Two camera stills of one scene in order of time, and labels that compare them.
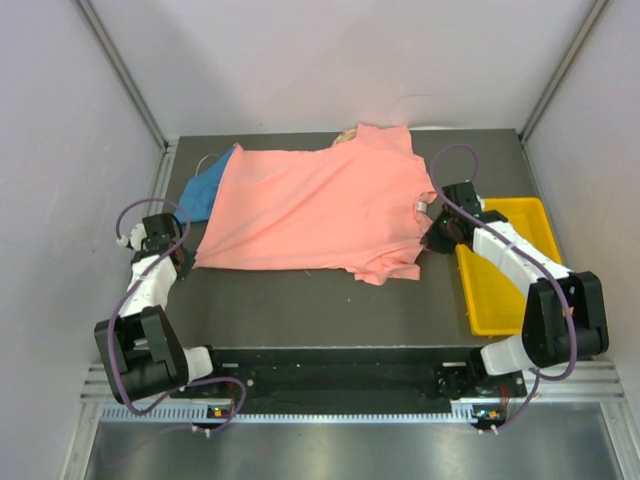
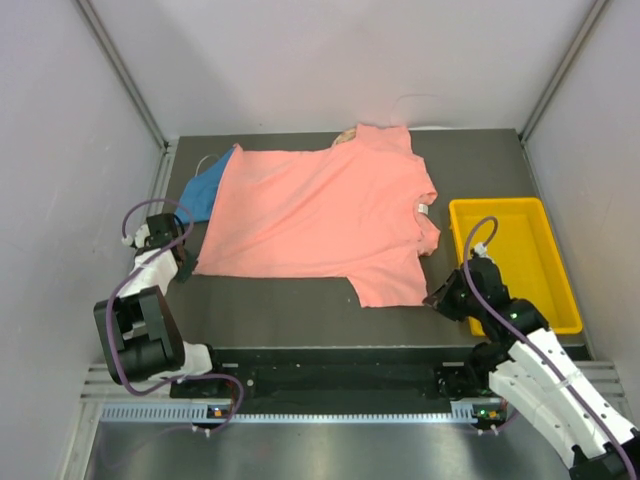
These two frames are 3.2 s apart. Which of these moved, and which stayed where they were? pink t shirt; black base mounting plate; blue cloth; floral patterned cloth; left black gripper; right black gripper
Moved: right black gripper; pink t shirt
Stayed: floral patterned cloth; left black gripper; blue cloth; black base mounting plate
